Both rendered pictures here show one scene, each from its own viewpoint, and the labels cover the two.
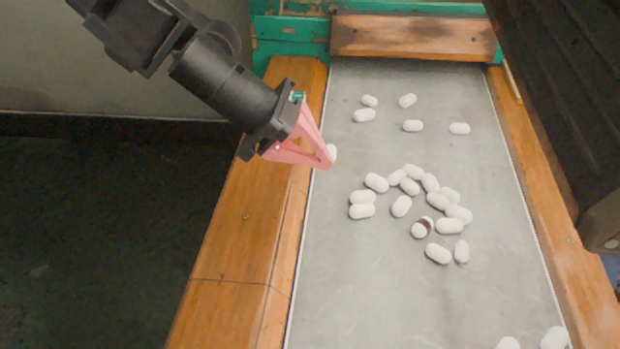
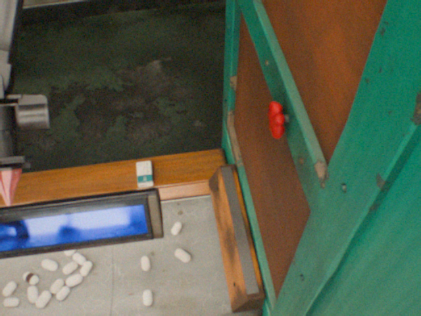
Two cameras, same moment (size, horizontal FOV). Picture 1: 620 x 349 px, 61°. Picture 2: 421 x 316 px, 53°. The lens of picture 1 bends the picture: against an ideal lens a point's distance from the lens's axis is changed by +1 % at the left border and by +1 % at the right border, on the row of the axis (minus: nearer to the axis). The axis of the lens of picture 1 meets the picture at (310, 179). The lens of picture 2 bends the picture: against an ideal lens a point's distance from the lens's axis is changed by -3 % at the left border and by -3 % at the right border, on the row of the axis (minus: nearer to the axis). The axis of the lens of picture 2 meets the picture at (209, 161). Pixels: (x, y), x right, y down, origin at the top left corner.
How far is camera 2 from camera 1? 103 cm
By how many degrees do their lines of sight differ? 52
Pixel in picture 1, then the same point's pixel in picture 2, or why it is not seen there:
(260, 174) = (64, 182)
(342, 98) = (183, 210)
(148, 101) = not seen: hidden behind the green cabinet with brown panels
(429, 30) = (229, 243)
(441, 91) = (214, 282)
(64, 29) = not seen: hidden behind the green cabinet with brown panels
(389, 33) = (222, 214)
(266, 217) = (27, 195)
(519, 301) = not seen: outside the picture
